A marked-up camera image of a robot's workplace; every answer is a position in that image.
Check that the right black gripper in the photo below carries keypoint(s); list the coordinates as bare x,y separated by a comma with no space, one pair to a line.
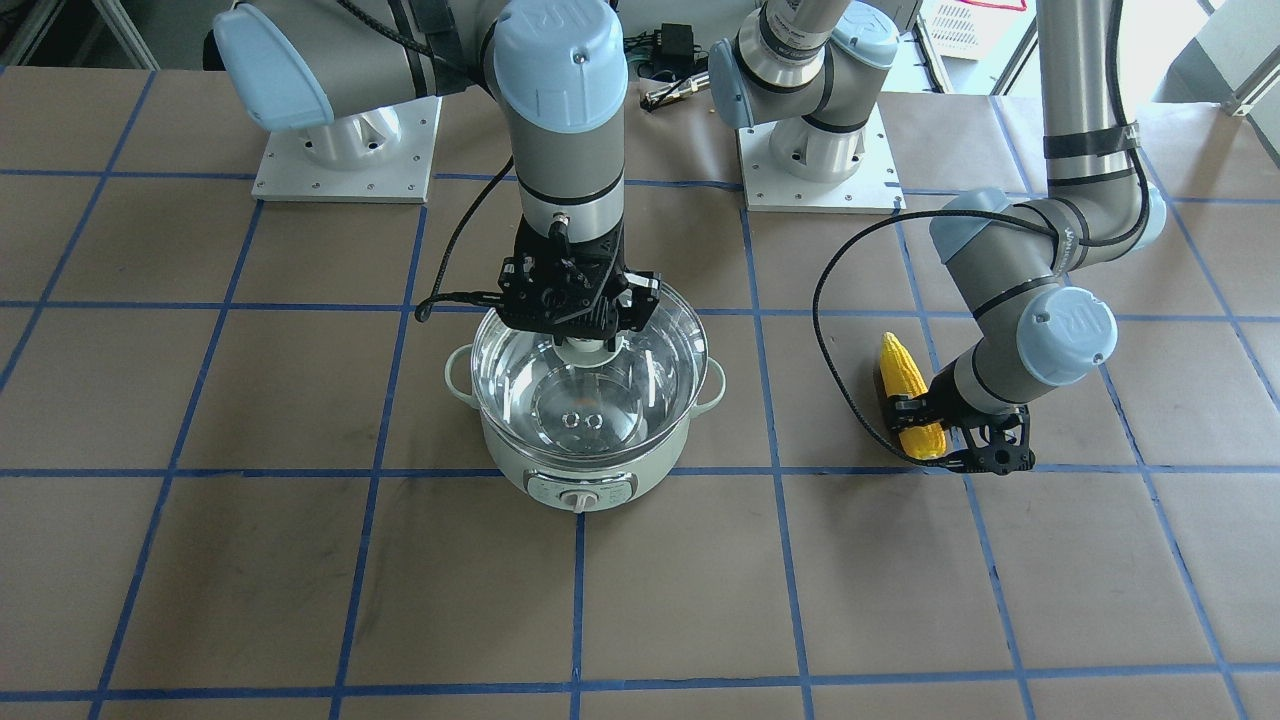
641,290

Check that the yellow corn cob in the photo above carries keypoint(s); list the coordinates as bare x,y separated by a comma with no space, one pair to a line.
900,377

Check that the glass pot lid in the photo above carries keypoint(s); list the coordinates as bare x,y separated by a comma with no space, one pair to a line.
587,402

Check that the pale green electric pot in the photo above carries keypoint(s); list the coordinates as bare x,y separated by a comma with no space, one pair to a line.
577,488

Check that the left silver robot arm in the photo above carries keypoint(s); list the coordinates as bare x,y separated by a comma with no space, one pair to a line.
814,71

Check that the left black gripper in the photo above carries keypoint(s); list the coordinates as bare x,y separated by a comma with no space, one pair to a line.
949,408

